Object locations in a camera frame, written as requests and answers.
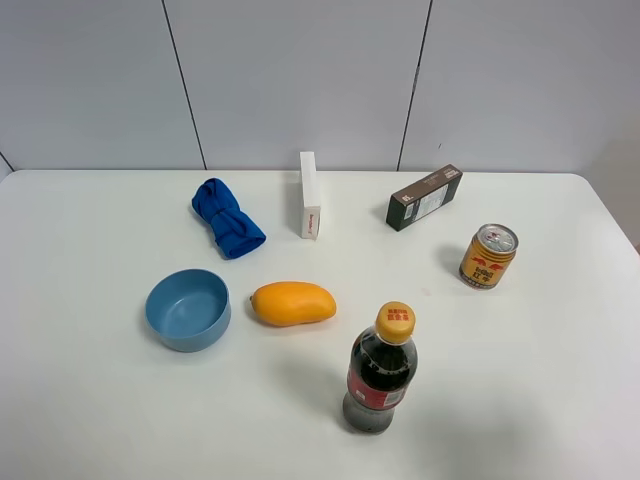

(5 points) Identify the blue cloth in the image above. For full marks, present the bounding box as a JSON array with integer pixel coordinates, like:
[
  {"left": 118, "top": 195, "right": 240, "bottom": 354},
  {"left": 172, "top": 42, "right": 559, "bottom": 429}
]
[{"left": 192, "top": 178, "right": 266, "bottom": 259}]

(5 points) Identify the white upright box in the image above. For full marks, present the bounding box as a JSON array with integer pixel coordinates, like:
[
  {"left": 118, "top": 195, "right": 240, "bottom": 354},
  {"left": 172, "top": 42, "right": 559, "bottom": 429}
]
[{"left": 300, "top": 151, "right": 321, "bottom": 240}]

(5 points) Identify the yellow mango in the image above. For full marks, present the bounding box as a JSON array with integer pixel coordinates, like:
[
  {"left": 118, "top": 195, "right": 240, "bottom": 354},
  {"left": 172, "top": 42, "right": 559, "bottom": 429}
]
[{"left": 250, "top": 281, "right": 337, "bottom": 327}]

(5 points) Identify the dark brown carton box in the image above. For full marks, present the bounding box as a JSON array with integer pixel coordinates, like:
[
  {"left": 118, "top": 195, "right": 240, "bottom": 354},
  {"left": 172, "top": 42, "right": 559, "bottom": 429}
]
[{"left": 386, "top": 164, "right": 463, "bottom": 231}]

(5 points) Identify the cola bottle yellow cap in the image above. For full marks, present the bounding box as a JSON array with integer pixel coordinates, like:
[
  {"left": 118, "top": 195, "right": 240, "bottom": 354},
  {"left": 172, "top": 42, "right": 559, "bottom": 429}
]
[{"left": 342, "top": 301, "right": 418, "bottom": 434}]

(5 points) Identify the blue plastic bowl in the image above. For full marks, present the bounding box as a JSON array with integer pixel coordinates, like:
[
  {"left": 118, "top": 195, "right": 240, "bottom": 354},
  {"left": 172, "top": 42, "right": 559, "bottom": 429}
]
[{"left": 144, "top": 269, "right": 231, "bottom": 353}]

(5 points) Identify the gold energy drink can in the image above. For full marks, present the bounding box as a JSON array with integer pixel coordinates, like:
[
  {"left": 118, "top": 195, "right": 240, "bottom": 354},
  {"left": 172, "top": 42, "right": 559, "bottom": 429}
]
[{"left": 459, "top": 223, "right": 519, "bottom": 290}]

